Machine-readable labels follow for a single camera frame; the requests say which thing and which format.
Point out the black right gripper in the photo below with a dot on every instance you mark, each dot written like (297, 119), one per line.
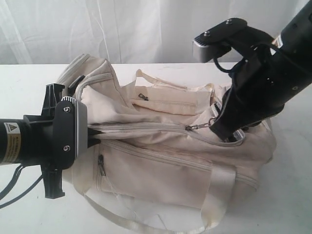
(261, 82)

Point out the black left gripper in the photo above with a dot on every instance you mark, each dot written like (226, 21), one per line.
(41, 141)

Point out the cream fabric duffel bag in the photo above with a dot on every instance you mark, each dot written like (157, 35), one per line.
(156, 145)

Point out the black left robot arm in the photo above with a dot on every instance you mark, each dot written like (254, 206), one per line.
(13, 142)

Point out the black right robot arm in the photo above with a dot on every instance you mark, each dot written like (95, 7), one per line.
(299, 32)

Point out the white paper hang tag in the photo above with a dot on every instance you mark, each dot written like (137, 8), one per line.
(158, 215)

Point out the white backdrop curtain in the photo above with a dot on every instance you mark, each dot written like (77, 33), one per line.
(124, 31)

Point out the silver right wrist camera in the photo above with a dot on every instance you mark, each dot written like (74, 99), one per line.
(215, 42)

